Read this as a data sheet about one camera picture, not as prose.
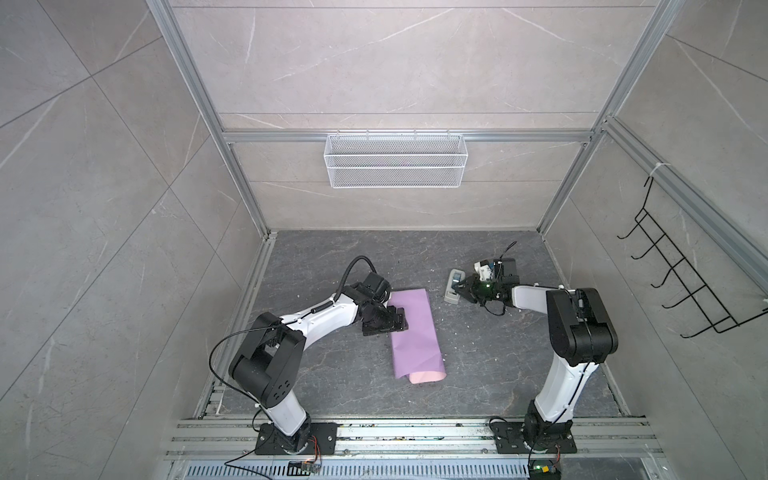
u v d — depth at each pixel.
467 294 0.90
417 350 0.81
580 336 0.51
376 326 0.78
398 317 0.80
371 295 0.71
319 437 0.73
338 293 0.62
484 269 0.95
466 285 0.94
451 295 0.98
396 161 1.01
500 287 0.80
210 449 0.74
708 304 0.62
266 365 0.45
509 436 0.73
